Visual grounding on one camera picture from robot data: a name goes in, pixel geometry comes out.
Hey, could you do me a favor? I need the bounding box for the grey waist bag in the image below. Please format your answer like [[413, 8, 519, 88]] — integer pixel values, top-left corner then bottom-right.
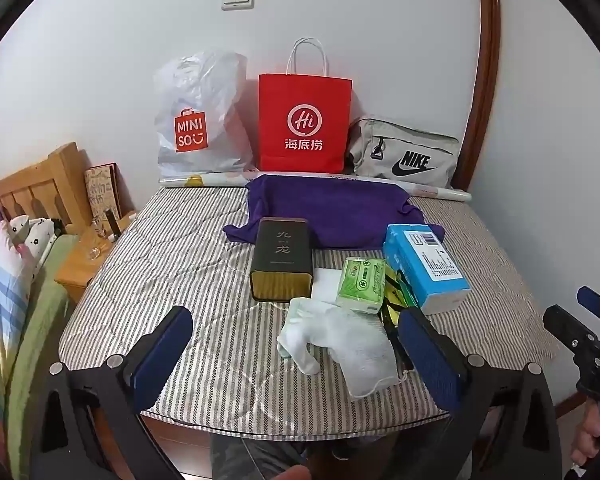
[[346, 117, 461, 190]]

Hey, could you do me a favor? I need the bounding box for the white plastic shopping bag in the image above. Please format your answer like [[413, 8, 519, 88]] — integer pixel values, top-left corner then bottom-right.
[[152, 50, 255, 177]]

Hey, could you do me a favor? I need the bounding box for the wooden headboard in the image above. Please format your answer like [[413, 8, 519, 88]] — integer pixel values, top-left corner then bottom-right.
[[0, 142, 93, 236]]

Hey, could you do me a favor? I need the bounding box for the brown wooden door frame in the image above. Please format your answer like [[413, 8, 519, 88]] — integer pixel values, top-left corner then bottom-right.
[[452, 0, 501, 196]]

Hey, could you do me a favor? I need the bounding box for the wooden nightstand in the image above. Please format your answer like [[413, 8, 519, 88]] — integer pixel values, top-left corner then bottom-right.
[[55, 212, 138, 306]]

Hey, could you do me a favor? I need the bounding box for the pastel striped blanket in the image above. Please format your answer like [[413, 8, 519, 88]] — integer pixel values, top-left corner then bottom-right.
[[0, 220, 36, 461]]

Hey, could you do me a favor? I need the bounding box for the yellow black pouch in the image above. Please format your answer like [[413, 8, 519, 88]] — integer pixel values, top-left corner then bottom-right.
[[380, 265, 421, 331]]

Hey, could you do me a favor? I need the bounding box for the white black-dotted pillow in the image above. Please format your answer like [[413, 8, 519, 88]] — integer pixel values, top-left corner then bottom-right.
[[7, 215, 58, 266]]

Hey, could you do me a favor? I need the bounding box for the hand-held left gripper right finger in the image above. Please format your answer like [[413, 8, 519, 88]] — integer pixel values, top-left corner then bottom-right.
[[397, 306, 566, 480]]

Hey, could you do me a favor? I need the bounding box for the light green wipes packet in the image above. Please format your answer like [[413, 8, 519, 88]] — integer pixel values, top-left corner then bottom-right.
[[335, 256, 387, 315]]

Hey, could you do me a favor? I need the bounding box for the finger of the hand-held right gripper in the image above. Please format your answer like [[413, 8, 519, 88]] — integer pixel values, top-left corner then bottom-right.
[[543, 305, 600, 356], [577, 286, 600, 323]]

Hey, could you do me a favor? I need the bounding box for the decorated notebook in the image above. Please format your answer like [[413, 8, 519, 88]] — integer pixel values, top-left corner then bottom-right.
[[84, 162, 123, 221]]

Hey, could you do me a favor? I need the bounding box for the person's left hand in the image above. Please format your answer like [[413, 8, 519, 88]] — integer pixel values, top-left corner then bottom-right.
[[257, 465, 312, 480]]

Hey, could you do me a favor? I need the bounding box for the purple cloth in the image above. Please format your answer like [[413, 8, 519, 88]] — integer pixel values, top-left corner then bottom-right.
[[222, 174, 446, 250]]

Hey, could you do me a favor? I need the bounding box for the blue tissue pack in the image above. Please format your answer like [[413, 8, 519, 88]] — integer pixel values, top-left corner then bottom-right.
[[382, 223, 472, 316]]

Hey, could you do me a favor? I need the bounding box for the person's right hand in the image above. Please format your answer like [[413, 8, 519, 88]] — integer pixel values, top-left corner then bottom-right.
[[570, 400, 600, 467]]

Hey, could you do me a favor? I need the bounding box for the dark green tea tin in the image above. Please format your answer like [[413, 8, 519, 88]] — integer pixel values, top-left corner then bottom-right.
[[249, 217, 315, 303]]

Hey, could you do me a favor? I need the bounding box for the white box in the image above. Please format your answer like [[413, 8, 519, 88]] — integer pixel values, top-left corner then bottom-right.
[[312, 266, 348, 306]]

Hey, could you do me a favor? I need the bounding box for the rolled printed paper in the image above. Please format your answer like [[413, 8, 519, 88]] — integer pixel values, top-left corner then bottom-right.
[[159, 170, 473, 205]]

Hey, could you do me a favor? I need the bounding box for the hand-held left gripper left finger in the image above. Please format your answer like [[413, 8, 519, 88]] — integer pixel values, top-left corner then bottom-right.
[[30, 305, 196, 480]]

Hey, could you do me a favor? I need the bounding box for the red paper bag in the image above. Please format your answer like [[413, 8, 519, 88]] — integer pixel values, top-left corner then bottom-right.
[[257, 37, 353, 173]]

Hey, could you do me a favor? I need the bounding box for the glass cup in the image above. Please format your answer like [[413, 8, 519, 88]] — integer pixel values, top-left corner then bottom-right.
[[82, 237, 111, 261]]

